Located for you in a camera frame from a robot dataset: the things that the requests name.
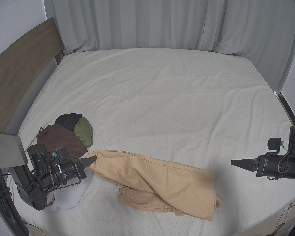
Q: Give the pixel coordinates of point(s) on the white garment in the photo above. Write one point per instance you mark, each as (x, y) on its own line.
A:
(71, 200)

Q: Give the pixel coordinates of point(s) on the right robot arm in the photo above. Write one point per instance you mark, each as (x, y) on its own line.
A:
(289, 166)

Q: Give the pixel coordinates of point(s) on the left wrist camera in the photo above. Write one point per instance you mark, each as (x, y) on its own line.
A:
(61, 154)

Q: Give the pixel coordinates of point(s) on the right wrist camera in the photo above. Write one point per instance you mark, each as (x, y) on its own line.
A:
(274, 144)

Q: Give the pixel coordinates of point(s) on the khaki shorts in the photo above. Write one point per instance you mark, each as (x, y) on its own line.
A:
(149, 175)

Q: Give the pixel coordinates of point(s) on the bed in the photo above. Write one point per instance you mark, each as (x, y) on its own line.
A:
(161, 92)

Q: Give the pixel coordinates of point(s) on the black garment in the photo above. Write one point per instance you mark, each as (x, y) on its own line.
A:
(68, 121)

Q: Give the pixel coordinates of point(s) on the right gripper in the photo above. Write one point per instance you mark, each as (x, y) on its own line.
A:
(267, 166)

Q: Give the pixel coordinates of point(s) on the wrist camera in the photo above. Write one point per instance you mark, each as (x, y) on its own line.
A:
(61, 154)
(274, 144)

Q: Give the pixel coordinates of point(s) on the brown garment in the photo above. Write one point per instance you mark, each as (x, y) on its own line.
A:
(62, 140)

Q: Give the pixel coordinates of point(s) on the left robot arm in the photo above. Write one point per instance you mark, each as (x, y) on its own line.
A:
(30, 193)

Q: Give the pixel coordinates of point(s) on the pale green curtain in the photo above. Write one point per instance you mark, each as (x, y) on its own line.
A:
(138, 23)

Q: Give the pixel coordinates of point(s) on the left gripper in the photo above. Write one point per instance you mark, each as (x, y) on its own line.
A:
(69, 171)

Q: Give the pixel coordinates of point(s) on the green garment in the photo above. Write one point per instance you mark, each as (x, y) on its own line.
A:
(85, 133)

